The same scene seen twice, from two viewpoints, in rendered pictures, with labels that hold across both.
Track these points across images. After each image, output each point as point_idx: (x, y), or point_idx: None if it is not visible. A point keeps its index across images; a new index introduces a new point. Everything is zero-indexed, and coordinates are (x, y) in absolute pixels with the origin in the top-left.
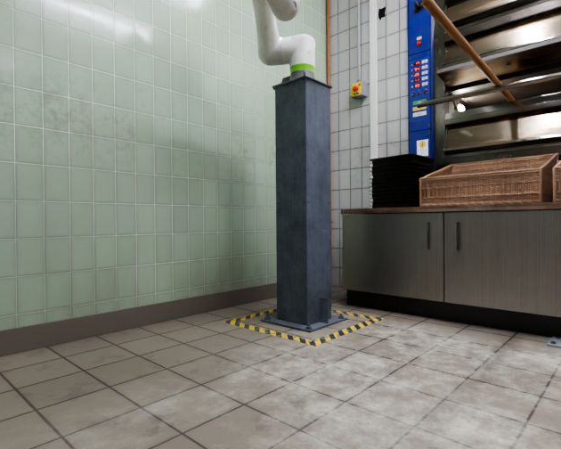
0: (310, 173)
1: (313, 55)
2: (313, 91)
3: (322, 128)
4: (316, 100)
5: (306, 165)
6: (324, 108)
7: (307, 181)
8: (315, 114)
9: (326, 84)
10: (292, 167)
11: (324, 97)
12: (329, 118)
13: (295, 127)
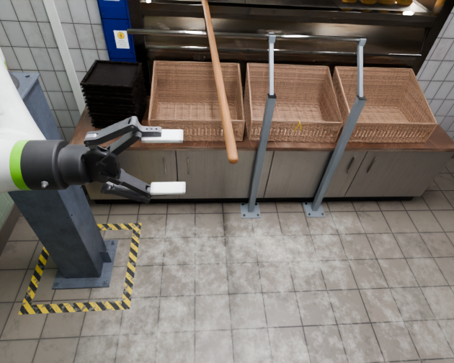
0: (63, 191)
1: None
2: (28, 109)
3: (52, 134)
4: (35, 114)
5: (58, 191)
6: (44, 109)
7: (64, 202)
8: (42, 131)
9: (35, 81)
10: (37, 193)
11: (39, 97)
12: (51, 114)
13: None
